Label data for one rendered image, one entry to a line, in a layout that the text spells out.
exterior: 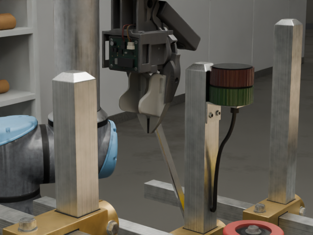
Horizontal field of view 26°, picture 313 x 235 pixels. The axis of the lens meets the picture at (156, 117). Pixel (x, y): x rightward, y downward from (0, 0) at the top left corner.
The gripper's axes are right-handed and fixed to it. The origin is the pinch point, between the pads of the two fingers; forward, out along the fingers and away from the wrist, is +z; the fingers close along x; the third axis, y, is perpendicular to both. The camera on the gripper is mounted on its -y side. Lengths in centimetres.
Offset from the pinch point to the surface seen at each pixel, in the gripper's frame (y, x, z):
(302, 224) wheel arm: -21.1, 14.8, 18.2
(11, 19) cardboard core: -169, -238, 4
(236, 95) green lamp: 1.0, 14.8, -6.1
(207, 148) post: -0.1, 9.7, 2.1
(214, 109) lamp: -1.2, 10.0, -3.3
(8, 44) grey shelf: -184, -260, 21
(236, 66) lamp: -1.1, 13.4, -9.6
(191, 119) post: 0.6, 7.4, -1.8
